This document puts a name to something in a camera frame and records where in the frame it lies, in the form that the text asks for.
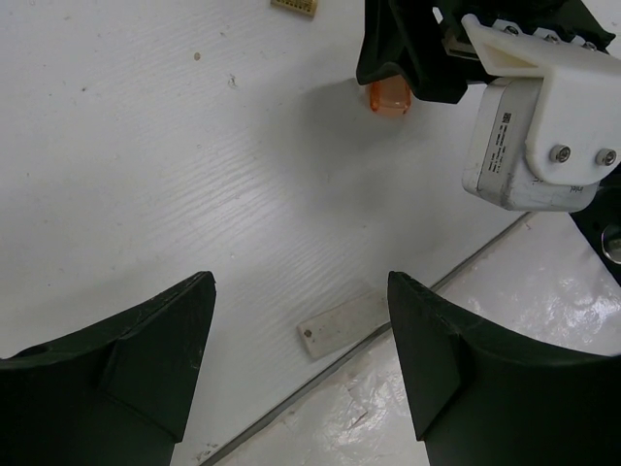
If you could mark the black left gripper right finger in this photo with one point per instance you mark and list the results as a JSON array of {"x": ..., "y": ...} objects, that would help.
[{"x": 480, "y": 394}]

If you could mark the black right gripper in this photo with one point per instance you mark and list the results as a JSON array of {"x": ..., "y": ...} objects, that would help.
[{"x": 420, "y": 29}]

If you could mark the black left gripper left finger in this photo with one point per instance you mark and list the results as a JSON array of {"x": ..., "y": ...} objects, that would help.
[{"x": 118, "y": 392}]

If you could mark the orange translucent case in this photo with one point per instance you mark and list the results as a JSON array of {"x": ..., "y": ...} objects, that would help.
[{"x": 389, "y": 97}]

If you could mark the small yellow eraser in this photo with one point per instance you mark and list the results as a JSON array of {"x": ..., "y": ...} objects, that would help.
[{"x": 302, "y": 7}]

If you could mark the grey rectangular eraser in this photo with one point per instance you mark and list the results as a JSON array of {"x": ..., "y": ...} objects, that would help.
[{"x": 344, "y": 325}]

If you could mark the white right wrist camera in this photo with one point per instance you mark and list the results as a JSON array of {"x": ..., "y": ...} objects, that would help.
[{"x": 548, "y": 127}]

